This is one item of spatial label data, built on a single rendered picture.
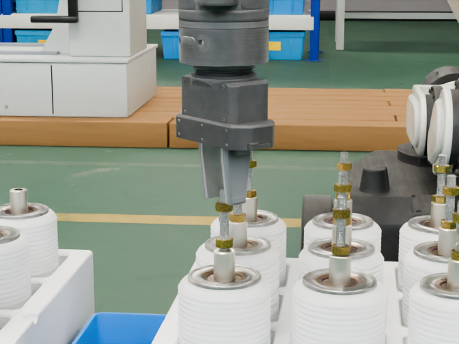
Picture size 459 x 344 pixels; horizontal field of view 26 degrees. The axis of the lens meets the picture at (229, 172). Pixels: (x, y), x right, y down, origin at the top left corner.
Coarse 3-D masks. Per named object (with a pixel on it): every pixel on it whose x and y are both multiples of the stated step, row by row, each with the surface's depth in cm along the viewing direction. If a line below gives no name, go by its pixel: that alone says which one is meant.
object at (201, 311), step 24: (192, 288) 100; (264, 288) 101; (192, 312) 100; (216, 312) 98; (240, 312) 98; (264, 312) 101; (192, 336) 100; (216, 336) 99; (240, 336) 99; (264, 336) 101
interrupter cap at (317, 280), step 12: (312, 276) 102; (324, 276) 102; (360, 276) 102; (372, 276) 102; (312, 288) 99; (324, 288) 98; (336, 288) 98; (348, 288) 98; (360, 288) 98; (372, 288) 99
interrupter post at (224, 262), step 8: (216, 248) 102; (232, 248) 102; (216, 256) 101; (224, 256) 101; (232, 256) 101; (216, 264) 101; (224, 264) 101; (232, 264) 101; (216, 272) 102; (224, 272) 101; (232, 272) 102; (216, 280) 102; (224, 280) 101; (232, 280) 102
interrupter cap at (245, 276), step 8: (192, 272) 103; (200, 272) 103; (208, 272) 104; (240, 272) 104; (248, 272) 103; (256, 272) 103; (192, 280) 101; (200, 280) 101; (208, 280) 101; (240, 280) 101; (248, 280) 101; (256, 280) 101; (208, 288) 99; (216, 288) 99; (224, 288) 99; (232, 288) 99; (240, 288) 99
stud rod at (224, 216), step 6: (222, 192) 100; (222, 198) 100; (222, 216) 101; (228, 216) 101; (222, 222) 101; (228, 222) 101; (222, 228) 101; (228, 228) 101; (222, 234) 101; (228, 234) 101
